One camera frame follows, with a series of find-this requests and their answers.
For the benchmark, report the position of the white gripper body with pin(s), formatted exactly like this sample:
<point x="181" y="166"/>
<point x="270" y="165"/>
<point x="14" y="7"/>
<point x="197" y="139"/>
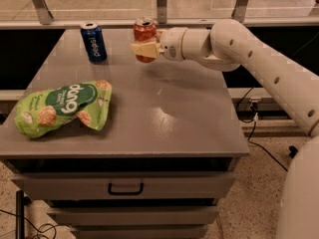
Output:
<point x="171" y="44"/>

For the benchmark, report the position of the red coca-cola can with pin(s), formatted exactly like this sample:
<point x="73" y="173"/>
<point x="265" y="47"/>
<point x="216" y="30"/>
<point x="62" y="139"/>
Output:
<point x="145" y="30"/>

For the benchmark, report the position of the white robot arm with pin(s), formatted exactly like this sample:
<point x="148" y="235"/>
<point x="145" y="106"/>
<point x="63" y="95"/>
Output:
<point x="227" y="45"/>

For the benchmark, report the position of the blue pepsi can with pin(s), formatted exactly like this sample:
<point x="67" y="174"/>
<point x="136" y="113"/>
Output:
<point x="93" y="39"/>

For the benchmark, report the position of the grey drawer cabinet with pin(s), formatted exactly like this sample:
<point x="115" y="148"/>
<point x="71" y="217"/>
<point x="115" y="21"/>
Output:
<point x="171" y="126"/>

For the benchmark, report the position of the green dang chips bag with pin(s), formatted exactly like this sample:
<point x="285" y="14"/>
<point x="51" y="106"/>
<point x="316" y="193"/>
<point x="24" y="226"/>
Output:
<point x="44" y="111"/>

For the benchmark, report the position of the black stand leg right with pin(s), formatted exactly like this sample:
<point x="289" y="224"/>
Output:
<point x="293" y="151"/>

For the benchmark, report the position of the black stand leg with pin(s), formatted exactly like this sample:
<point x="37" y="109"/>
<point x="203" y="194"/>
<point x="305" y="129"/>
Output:
<point x="21" y="202"/>
<point x="293" y="151"/>

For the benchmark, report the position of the black stand leg left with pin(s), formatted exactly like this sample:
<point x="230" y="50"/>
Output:
<point x="21" y="202"/>

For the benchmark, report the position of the metal window post middle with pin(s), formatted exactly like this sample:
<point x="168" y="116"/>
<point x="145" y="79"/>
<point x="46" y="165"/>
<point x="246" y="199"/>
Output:
<point x="162" y="11"/>

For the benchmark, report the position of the metal window post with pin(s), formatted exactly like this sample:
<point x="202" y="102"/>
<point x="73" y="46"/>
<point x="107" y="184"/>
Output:
<point x="239" y="10"/>
<point x="44" y="15"/>
<point x="162" y="11"/>

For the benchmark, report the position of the metal window post right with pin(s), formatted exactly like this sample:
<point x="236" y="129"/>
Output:
<point x="239" y="10"/>

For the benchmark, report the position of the wall power outlet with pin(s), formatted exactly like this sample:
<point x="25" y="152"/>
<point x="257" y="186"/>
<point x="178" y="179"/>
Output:
<point x="253" y="104"/>

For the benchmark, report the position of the metal window post left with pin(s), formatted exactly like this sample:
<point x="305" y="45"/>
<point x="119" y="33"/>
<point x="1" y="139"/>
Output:
<point x="44" y="15"/>

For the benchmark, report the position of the black drawer handle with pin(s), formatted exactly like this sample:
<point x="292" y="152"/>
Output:
<point x="125" y="189"/>

